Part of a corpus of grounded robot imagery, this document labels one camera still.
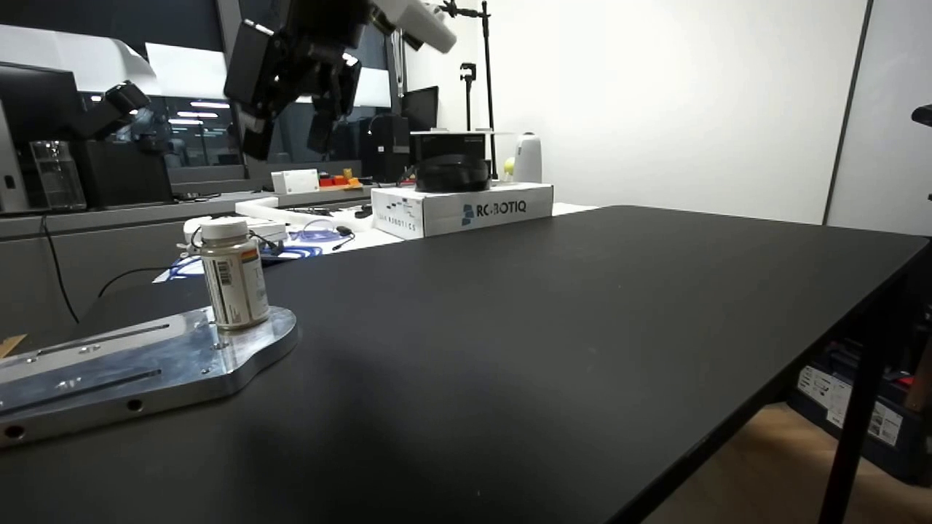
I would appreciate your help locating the dark box with white labels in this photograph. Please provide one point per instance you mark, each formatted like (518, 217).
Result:
(876, 408)

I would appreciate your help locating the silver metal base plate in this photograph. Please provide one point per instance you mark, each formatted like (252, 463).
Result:
(145, 368)

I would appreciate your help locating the black computer monitor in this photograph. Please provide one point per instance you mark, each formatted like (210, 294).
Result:
(419, 106)

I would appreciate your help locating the orange red small object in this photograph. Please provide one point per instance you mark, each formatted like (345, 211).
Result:
(339, 178)

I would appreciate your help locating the black stand with crossbar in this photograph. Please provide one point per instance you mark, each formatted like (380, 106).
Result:
(488, 89)

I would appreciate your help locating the blue printed paper sheet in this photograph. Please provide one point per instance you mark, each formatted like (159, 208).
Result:
(310, 240)

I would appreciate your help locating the white pill bottle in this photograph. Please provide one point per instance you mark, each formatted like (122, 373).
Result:
(237, 281)

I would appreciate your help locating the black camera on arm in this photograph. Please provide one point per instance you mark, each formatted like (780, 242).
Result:
(116, 103)

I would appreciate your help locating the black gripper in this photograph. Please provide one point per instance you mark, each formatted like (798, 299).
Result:
(291, 45)

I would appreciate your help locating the white plastic bottle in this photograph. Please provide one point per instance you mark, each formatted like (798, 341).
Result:
(528, 162)

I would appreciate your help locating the black object at wall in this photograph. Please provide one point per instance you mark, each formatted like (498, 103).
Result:
(923, 114)

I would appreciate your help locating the small white box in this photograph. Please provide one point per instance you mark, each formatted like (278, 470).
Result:
(295, 181)

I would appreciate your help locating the white Robotiq cardboard box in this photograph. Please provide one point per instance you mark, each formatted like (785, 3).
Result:
(454, 208)

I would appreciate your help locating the wooden piece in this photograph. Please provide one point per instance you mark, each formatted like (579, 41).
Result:
(10, 345)

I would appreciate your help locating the black table leg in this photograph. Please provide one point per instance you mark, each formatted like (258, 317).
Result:
(859, 408)

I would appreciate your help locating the black machine with panel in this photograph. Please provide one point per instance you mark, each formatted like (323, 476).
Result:
(39, 146)

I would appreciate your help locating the black box with clear lid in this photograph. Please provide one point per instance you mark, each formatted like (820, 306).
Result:
(448, 162)

